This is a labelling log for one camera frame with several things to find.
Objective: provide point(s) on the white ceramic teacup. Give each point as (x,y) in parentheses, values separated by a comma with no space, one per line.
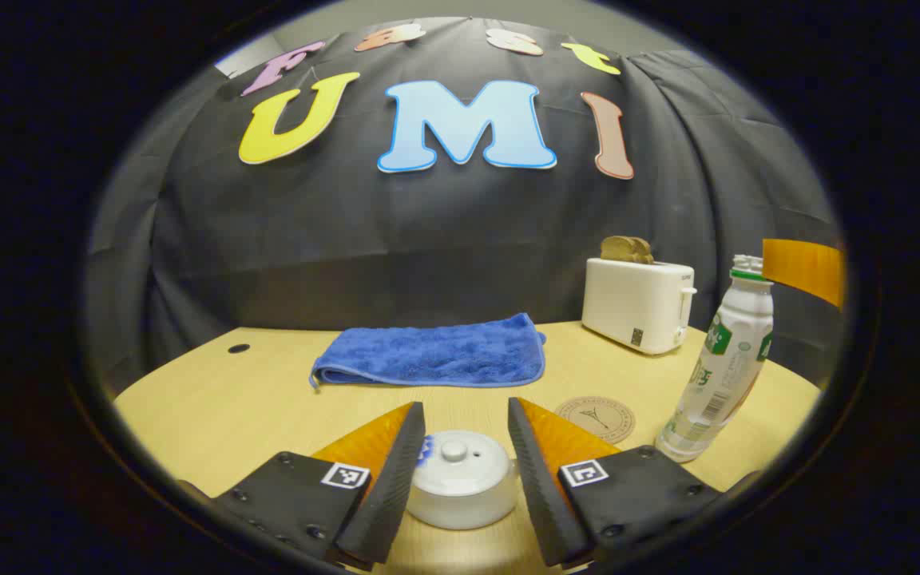
(460,511)

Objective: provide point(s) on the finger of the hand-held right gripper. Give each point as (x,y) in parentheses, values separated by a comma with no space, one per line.
(799,263)

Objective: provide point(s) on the white teacup lid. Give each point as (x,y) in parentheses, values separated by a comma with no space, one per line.
(460,467)

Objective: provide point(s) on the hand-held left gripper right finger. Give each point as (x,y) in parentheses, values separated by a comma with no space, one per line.
(540,495)

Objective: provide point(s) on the white plastic water bottle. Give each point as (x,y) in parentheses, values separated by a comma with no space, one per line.
(727,359)

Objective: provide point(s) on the brown bread slice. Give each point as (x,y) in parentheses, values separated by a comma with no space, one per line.
(618,249)
(646,251)

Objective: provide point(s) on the round brown coaster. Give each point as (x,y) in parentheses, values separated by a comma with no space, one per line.
(596,419)

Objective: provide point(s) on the blue towel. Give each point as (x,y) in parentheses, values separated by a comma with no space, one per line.
(428,355)

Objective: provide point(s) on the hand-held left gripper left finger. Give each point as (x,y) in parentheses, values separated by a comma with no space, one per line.
(396,487)

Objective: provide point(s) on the white toaster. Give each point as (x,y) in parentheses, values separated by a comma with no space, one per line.
(628,307)

